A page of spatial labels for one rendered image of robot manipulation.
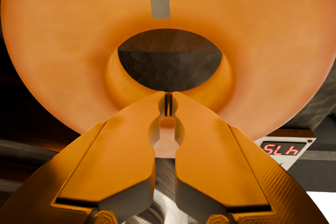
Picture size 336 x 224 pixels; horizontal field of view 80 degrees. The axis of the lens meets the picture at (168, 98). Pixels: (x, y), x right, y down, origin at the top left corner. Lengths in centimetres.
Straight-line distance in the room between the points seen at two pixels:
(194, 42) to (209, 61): 9
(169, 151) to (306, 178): 881
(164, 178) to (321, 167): 930
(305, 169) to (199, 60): 890
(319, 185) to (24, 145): 899
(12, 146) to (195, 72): 23
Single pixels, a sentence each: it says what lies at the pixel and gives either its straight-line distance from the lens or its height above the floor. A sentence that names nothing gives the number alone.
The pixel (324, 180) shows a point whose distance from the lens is 926.
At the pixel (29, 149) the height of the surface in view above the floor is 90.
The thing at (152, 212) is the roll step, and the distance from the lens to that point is 30.
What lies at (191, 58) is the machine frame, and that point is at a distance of 29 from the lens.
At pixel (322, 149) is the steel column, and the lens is 623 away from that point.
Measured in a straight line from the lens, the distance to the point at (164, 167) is 28.
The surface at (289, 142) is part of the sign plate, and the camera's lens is 44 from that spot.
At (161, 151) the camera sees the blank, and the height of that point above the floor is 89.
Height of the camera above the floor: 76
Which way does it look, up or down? 44 degrees up
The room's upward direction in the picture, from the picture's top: 179 degrees counter-clockwise
